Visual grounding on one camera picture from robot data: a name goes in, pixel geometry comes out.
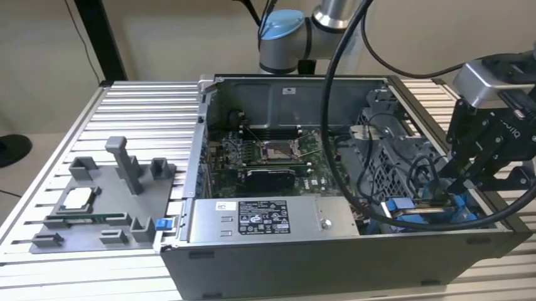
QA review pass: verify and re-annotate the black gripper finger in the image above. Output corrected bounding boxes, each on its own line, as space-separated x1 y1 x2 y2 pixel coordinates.
438 98 481 191
462 139 536 193

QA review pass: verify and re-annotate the black disk wire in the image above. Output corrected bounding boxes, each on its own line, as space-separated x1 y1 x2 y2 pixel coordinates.
407 153 453 206

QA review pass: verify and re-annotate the disk bay with blue rails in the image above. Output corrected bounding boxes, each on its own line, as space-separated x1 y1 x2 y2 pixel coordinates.
379 187 482 235

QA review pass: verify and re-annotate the black RAM slot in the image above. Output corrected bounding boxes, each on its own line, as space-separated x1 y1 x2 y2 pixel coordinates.
240 125 303 133
240 131 303 140

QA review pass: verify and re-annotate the perforated metal drive cage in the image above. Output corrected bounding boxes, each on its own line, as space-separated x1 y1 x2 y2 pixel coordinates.
338 90 453 201

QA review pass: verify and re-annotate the green motherboard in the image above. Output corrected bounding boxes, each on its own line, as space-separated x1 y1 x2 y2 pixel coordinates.
207 128 361 201

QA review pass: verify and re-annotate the metal socket cover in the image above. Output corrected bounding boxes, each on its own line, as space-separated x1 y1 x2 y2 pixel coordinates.
293 130 326 158

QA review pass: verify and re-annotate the CPU socket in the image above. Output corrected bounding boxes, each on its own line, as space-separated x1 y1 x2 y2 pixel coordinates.
260 140 301 161

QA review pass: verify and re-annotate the green installed RAM stick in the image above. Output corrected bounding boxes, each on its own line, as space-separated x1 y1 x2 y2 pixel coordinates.
242 160 311 168

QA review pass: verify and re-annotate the dark grey PC case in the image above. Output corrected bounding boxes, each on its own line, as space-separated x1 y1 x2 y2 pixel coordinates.
152 73 533 301

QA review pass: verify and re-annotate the silver power supply unit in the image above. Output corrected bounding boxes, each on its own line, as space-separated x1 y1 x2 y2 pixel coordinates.
186 196 361 245

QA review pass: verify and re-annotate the grey parts rack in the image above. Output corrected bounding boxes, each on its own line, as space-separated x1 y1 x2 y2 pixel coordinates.
28 136 179 255

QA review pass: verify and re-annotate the silver CPU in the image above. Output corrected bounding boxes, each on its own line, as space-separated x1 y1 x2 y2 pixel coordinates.
57 187 95 211

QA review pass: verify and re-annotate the black round floor object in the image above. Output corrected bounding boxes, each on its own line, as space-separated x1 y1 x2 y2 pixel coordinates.
0 134 33 169

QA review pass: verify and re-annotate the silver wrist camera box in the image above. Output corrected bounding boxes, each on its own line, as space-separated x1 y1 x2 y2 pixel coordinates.
453 60 517 108

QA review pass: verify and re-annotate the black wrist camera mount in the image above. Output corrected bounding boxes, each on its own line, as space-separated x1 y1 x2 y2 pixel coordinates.
481 50 536 86

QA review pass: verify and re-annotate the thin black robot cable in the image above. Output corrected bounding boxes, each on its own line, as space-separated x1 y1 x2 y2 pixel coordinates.
359 17 468 79

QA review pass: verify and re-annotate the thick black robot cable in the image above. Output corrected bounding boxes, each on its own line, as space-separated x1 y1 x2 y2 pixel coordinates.
319 0 536 229

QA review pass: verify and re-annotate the thin wire locking lever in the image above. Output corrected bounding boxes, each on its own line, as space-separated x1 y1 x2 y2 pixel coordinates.
244 125 270 144

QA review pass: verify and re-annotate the black upright frame post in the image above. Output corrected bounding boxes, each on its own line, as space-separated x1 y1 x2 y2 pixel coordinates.
73 0 128 82

